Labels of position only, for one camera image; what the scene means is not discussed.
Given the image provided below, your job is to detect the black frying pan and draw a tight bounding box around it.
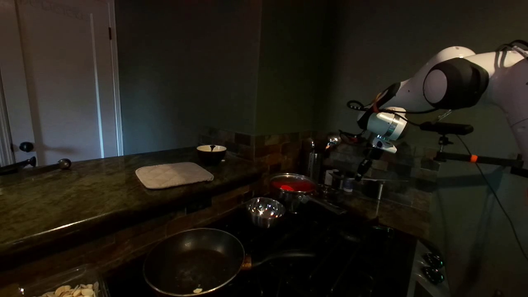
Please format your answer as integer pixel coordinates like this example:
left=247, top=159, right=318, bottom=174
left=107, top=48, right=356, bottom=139
left=142, top=226, right=318, bottom=297

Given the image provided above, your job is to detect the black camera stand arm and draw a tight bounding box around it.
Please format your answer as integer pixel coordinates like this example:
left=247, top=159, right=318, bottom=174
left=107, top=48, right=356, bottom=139
left=432, top=149, right=528, bottom=179

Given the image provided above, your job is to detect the silver ladle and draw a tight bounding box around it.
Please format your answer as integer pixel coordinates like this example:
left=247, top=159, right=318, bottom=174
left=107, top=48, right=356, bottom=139
left=322, top=134, right=364, bottom=170

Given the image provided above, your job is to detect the black ball ended utensil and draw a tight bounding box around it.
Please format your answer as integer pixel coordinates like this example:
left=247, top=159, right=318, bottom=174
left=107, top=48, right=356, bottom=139
left=0, top=155, right=74, bottom=177

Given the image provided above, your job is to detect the dark small jar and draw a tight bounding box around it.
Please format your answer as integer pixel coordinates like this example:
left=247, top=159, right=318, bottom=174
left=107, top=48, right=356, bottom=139
left=361, top=177, right=386, bottom=202

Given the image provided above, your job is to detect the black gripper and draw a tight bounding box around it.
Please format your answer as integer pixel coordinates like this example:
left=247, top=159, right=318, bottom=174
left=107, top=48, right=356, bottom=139
left=353, top=144, right=386, bottom=180

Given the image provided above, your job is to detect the shiny metal container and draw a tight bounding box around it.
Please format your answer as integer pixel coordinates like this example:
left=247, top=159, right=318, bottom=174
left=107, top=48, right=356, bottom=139
left=305, top=136, right=323, bottom=180

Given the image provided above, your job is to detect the black bowl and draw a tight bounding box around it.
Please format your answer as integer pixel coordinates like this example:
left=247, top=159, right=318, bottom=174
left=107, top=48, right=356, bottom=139
left=194, top=142, right=229, bottom=165

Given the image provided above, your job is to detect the steel saucepan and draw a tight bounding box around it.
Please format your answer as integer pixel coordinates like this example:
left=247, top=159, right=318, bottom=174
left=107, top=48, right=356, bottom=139
left=267, top=172, right=320, bottom=208

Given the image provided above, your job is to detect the black camera cable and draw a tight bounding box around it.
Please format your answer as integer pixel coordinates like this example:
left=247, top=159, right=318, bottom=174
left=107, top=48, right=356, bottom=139
left=457, top=134, right=528, bottom=261

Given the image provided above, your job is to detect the white door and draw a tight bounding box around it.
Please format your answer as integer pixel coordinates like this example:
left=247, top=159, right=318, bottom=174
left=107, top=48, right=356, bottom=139
left=0, top=0, right=125, bottom=167

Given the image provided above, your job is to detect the black stereo camera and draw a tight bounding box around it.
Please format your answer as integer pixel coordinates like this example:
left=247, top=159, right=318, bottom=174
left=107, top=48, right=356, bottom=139
left=419, top=121, right=475, bottom=137

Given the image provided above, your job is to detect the black gas stove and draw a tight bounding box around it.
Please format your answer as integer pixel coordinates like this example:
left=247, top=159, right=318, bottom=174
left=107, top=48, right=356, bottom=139
left=104, top=192, right=452, bottom=297

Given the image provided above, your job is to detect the black stove knob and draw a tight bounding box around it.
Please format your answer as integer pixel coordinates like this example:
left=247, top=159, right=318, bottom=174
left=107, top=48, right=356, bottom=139
left=425, top=253, right=445, bottom=271
left=425, top=268, right=447, bottom=287

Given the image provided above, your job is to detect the bowl of pale food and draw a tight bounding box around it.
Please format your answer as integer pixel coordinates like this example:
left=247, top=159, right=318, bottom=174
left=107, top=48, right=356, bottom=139
left=34, top=281, right=104, bottom=297

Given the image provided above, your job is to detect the white cutting board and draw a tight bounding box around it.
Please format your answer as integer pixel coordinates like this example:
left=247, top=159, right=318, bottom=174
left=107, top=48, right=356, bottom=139
left=133, top=160, right=216, bottom=192

